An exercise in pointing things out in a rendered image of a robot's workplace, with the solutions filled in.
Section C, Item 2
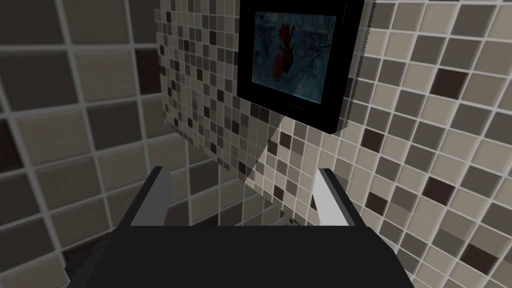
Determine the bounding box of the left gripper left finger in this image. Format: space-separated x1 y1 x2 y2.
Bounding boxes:
118 165 174 228

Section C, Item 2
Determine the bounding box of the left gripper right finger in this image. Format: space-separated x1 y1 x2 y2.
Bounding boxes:
313 167 366 227

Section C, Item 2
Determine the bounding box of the black framed picture red bird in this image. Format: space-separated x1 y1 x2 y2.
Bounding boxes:
236 0 366 135

